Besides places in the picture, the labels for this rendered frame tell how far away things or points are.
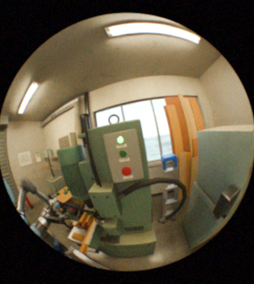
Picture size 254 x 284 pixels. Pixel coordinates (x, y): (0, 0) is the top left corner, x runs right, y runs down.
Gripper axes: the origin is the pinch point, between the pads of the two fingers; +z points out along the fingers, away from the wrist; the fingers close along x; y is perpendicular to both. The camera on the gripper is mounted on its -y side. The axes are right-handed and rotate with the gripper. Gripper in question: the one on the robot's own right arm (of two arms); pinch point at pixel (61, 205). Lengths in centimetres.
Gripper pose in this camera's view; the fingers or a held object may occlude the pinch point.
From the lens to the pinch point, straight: 68.9
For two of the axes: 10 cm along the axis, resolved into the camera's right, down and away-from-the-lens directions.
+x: 0.8, 9.9, 0.7
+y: -10.0, 0.8, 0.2
